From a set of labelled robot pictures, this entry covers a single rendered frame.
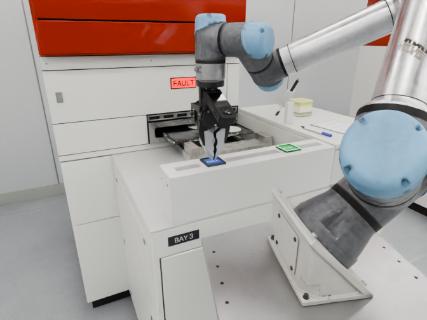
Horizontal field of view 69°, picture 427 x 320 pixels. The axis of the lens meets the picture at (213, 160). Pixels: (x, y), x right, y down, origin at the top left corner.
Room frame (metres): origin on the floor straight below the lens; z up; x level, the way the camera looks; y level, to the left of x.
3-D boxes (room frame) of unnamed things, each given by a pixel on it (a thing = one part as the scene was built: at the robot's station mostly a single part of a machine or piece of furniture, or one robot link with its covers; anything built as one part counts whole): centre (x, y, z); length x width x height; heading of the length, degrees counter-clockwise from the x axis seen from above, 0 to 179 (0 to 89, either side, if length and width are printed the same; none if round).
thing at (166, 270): (1.15, -0.14, 0.41); 0.97 x 0.64 x 0.82; 116
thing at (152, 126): (1.40, 0.08, 0.89); 0.44 x 0.02 x 0.10; 116
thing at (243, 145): (1.17, -0.06, 0.87); 0.36 x 0.08 x 0.03; 116
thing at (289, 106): (1.22, -0.29, 1.03); 0.06 x 0.04 x 0.13; 26
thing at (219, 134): (0.82, 0.00, 1.01); 0.06 x 0.03 x 0.09; 26
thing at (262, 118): (1.29, -0.41, 0.89); 0.62 x 0.35 x 0.14; 26
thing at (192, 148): (1.10, 0.08, 0.89); 0.08 x 0.03 x 0.03; 26
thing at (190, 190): (0.86, -0.12, 0.89); 0.55 x 0.09 x 0.14; 116
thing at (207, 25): (0.81, 0.01, 1.28); 0.09 x 0.08 x 0.11; 55
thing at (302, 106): (1.35, -0.38, 1.00); 0.07 x 0.07 x 0.07; 26
